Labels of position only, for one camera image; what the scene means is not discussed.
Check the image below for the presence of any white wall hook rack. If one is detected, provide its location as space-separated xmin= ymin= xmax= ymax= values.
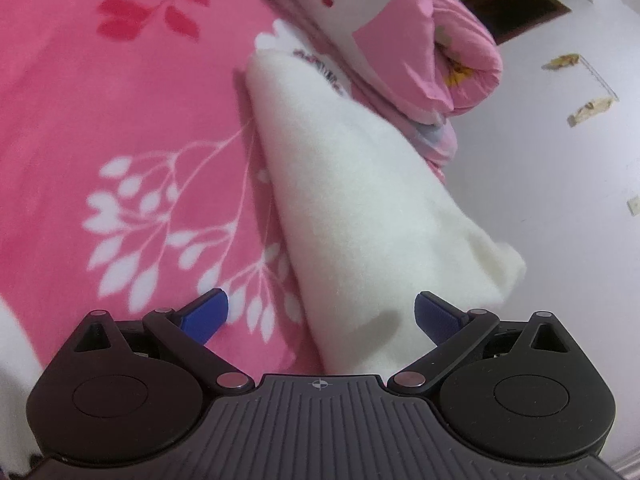
xmin=577 ymin=55 xmax=618 ymax=101

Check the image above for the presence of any white sweater with deer embroidery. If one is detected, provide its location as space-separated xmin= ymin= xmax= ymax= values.
xmin=244 ymin=19 xmax=527 ymax=376

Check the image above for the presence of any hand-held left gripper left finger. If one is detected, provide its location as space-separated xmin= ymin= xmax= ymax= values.
xmin=72 ymin=288 xmax=256 ymax=395

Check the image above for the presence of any pink floral bed blanket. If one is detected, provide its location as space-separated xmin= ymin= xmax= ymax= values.
xmin=0 ymin=0 xmax=451 ymax=476

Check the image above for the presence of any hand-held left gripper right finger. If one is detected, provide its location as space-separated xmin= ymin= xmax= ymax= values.
xmin=387 ymin=290 xmax=573 ymax=396

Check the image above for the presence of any brown wooden door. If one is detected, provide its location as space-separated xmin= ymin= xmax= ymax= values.
xmin=437 ymin=0 xmax=572 ymax=46

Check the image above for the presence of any blue pink cartoon quilt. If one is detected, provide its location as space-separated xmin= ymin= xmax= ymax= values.
xmin=222 ymin=0 xmax=503 ymax=183

